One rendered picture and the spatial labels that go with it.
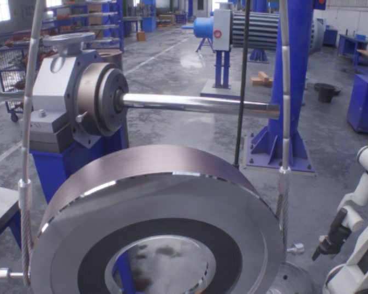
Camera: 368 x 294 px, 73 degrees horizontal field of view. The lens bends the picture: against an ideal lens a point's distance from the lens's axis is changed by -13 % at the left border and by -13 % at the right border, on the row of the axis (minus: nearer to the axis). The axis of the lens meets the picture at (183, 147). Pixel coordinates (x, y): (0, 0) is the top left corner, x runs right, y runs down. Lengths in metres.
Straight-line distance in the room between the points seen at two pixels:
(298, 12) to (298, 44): 0.29
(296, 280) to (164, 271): 1.38
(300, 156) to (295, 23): 1.40
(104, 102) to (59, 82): 0.23
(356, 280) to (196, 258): 1.16
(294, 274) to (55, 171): 1.07
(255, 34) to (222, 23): 0.55
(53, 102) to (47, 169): 0.31
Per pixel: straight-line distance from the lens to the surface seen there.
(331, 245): 1.31
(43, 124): 1.25
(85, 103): 1.31
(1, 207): 1.23
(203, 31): 4.84
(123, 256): 1.46
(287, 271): 0.65
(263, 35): 4.66
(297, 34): 2.73
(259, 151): 3.13
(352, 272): 1.16
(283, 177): 0.38
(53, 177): 1.39
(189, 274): 1.91
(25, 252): 0.40
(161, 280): 1.88
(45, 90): 1.36
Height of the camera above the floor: 1.54
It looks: 28 degrees down
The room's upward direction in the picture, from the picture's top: straight up
